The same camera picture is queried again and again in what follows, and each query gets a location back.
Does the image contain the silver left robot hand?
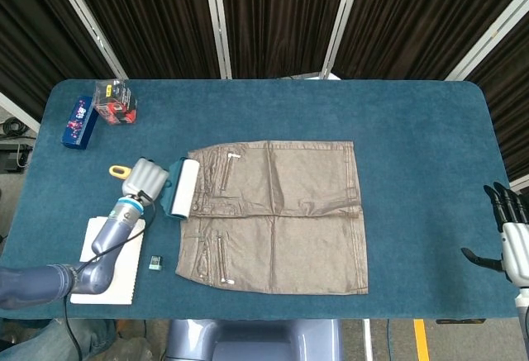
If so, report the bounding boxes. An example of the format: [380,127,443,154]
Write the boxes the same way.
[122,157,170,205]

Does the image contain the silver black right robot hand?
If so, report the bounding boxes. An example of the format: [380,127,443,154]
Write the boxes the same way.
[461,182,529,286]

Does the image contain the teal lint roller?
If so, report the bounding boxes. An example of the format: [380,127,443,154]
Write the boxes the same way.
[108,158,200,221]

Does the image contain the brown shiny zip skirt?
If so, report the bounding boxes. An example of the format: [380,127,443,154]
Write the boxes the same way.
[175,140,369,296]

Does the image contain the clear box with red items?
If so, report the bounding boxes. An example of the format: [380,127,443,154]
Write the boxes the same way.
[93,78,140,127]

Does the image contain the dark blue printed carton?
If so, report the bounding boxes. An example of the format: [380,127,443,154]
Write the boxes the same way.
[60,95,99,150]

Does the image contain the white spiral notebook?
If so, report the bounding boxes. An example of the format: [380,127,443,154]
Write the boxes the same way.
[69,216,146,306]

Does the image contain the yellow floor tape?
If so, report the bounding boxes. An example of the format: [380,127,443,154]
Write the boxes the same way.
[412,318,429,361]

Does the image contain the black electronic device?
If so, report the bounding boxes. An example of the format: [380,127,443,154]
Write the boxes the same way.
[0,141,34,174]

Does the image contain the brown curtain screen panel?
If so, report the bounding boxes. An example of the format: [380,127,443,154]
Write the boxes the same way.
[322,0,529,81]
[446,0,529,180]
[0,0,127,131]
[47,0,232,80]
[202,0,360,80]

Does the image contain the white table leg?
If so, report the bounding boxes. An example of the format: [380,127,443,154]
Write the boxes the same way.
[362,318,374,361]

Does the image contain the person's blue jeans leg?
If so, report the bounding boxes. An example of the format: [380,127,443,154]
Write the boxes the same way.
[0,318,119,361]

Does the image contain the grey-blue robot torso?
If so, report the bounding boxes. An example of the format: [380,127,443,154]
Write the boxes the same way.
[163,318,344,361]

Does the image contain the blue velvet table cover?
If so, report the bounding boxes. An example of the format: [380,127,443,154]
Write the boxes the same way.
[0,78,522,321]

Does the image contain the white screen foot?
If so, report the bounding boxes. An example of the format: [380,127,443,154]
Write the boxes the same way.
[304,71,342,82]

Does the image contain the black coiled cables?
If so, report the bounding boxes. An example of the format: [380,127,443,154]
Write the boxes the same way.
[0,116,31,137]

